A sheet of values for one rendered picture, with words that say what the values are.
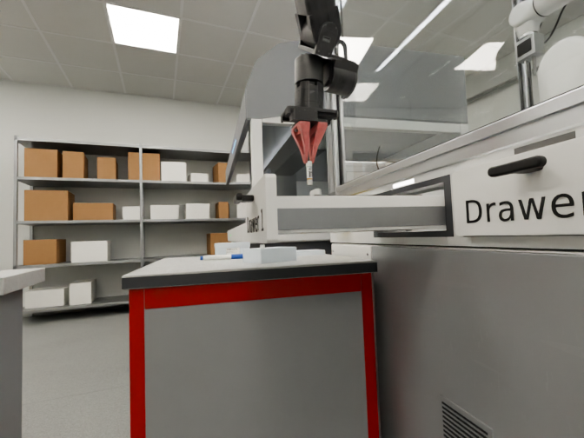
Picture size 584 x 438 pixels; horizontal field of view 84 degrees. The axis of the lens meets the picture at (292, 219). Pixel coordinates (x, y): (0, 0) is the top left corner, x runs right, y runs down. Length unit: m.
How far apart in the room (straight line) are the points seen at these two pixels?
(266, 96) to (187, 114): 3.54
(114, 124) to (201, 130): 1.11
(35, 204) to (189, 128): 2.07
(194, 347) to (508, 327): 0.59
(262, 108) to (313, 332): 1.07
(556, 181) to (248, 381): 0.67
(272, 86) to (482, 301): 1.29
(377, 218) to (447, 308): 0.22
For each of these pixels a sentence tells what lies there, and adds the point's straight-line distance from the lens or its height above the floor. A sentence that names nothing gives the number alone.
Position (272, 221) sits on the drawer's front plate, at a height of 0.85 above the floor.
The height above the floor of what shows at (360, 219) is 0.85.
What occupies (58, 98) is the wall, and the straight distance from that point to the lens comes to 5.20.
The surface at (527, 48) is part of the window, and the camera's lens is 0.62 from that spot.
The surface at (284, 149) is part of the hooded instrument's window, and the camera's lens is 1.56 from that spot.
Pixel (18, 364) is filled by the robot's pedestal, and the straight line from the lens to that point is 1.23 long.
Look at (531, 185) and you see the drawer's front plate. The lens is 0.52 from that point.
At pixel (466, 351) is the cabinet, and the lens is 0.67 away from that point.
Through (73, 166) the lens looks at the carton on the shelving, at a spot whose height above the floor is 1.70.
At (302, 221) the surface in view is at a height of 0.85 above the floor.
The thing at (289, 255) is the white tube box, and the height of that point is 0.78.
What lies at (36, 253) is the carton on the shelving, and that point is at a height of 0.74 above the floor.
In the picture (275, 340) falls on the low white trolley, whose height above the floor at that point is 0.59.
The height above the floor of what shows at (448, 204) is 0.88.
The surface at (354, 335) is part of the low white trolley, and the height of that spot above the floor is 0.58.
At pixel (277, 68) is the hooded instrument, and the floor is 1.61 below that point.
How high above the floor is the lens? 0.83
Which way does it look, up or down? 3 degrees up
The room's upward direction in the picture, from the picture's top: 2 degrees counter-clockwise
